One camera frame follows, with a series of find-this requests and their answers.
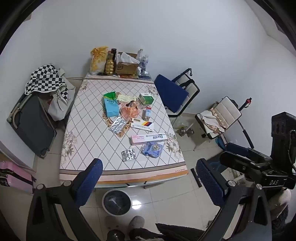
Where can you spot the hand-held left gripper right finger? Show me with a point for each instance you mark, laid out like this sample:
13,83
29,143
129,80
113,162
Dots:
210,183

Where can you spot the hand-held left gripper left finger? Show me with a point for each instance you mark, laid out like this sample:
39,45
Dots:
89,180

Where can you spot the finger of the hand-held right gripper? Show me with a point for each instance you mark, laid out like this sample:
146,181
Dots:
233,161
238,148

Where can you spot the round white bin black liner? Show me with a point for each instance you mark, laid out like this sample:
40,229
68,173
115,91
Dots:
115,206

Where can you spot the orange cloud print snack wrapper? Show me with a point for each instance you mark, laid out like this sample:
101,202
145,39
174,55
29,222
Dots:
130,111

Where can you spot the person's right forearm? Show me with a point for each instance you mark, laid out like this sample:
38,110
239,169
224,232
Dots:
278,201

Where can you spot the blue cloth bag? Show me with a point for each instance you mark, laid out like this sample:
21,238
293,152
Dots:
220,142

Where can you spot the beige cloth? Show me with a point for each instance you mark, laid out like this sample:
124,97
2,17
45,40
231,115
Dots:
209,121

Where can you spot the table with patterned cloth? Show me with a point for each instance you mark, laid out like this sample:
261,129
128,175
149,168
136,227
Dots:
92,139

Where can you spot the black pole red knob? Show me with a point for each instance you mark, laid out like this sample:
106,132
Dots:
245,103

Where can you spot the small silver blister pack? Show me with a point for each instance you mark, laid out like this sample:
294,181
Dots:
128,155

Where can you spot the metal dumbbell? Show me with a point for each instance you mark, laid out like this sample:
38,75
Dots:
185,132

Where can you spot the large silver blister pack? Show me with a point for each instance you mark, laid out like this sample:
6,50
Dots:
118,125

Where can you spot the grey fuzzy slipper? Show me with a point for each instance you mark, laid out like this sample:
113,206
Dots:
136,223

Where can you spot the person's dark trousers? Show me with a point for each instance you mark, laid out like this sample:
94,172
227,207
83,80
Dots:
166,233

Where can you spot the crumpled blue plastic wrapper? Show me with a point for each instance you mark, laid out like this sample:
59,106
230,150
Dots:
152,149

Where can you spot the long pink white box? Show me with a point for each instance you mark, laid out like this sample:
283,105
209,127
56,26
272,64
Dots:
148,138

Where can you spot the pink suitcase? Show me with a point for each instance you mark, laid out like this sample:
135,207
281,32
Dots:
12,177

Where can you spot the light blue medicine box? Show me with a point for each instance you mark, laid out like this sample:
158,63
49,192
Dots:
111,107

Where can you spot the white box red yellow stripes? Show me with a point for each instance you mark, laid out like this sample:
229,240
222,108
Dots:
143,125

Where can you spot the dark grey suitcase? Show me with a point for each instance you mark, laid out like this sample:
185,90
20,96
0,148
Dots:
32,125

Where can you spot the white tote bag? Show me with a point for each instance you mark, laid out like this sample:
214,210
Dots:
59,104

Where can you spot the green foil packet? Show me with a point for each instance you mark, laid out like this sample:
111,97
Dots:
109,95

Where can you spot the small blue white box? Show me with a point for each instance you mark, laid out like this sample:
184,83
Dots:
147,113

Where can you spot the beige flat carton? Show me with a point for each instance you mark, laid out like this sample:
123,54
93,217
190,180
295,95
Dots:
124,98

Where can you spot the green and white medicine box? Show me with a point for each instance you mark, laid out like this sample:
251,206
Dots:
146,99

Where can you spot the flat red box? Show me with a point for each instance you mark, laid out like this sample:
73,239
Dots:
126,76

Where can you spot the black white checkered cloth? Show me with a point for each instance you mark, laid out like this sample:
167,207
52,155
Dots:
45,77

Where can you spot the dark blue book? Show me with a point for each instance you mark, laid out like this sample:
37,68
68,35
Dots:
145,77

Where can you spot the golden ribbed bottle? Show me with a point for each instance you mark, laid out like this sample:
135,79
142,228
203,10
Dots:
110,64

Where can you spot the brown cardboard box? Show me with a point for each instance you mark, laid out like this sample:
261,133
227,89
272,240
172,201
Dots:
126,67

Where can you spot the yellow snack bag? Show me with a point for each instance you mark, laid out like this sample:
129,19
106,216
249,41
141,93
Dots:
98,60

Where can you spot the blue label water bottle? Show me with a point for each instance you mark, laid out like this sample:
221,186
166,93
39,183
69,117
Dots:
143,63

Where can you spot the white crumpled plastic sheet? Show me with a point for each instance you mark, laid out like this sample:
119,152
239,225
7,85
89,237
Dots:
128,58

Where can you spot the dark glass bottle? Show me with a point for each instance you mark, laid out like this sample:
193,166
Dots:
113,51

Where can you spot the clear plastic water bottle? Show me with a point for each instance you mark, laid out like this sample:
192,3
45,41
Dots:
140,53

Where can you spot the white padded chair black frame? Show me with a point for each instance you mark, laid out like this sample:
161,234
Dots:
227,111

